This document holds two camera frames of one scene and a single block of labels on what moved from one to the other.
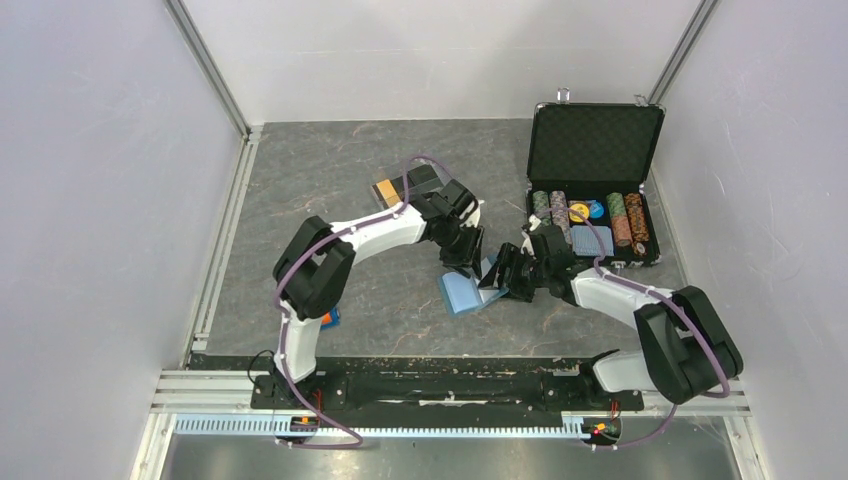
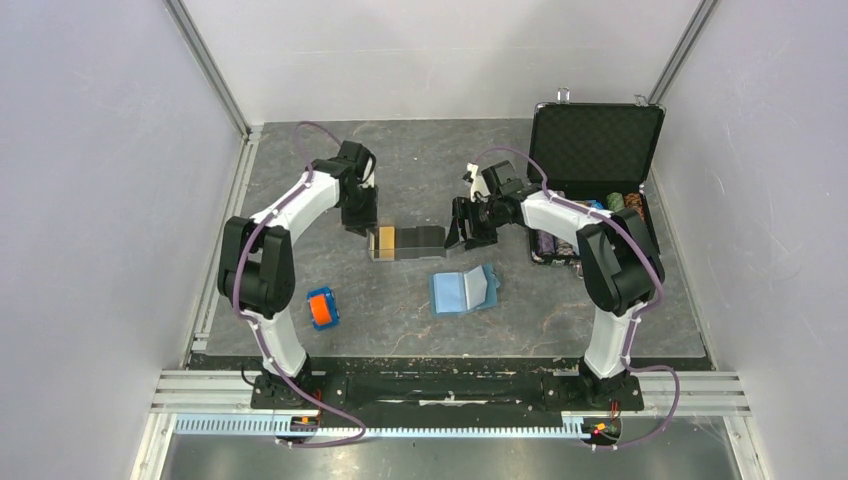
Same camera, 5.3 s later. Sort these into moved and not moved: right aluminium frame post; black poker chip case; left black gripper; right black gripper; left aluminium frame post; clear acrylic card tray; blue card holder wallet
Moved: clear acrylic card tray; left black gripper; right black gripper; blue card holder wallet
Not moved: right aluminium frame post; black poker chip case; left aluminium frame post
